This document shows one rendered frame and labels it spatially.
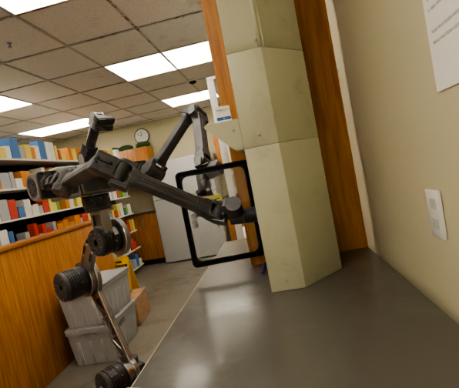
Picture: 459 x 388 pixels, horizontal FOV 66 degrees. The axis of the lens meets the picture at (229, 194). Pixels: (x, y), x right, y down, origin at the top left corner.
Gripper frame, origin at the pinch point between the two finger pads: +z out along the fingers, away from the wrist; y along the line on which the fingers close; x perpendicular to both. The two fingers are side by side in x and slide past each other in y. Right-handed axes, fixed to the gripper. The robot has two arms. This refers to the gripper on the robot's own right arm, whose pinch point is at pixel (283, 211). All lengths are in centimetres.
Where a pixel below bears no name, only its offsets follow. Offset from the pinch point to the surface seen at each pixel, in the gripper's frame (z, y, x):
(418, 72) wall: 31, -45, -32
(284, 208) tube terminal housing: -0.4, -16.2, -2.7
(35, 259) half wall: -198, 140, 32
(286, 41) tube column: 7, -8, -56
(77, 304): -171, 144, 73
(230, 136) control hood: -14.5, -16.1, -27.4
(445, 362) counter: 22, -65, 23
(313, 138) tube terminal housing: 12.9, -4.6, -24.2
